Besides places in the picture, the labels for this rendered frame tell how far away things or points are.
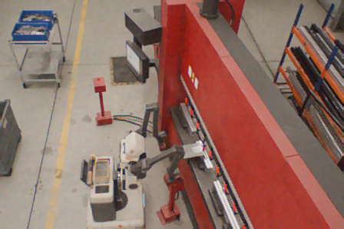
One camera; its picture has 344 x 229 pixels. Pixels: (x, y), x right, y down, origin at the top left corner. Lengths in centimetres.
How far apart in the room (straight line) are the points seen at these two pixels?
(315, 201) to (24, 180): 382
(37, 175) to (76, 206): 76
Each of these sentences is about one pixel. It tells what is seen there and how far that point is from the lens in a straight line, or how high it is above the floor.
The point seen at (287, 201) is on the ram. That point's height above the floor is 204.
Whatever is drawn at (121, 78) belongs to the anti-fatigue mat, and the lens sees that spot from 618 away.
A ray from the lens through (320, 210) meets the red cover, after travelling 200.
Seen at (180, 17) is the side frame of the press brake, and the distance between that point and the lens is 361.
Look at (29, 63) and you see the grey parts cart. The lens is 628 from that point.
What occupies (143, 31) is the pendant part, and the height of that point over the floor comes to 195.
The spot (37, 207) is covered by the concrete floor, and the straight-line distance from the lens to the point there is 465.
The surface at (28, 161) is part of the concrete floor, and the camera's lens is 511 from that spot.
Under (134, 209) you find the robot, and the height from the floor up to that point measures 28.
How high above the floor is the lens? 385
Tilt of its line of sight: 44 degrees down
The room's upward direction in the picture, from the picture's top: 5 degrees clockwise
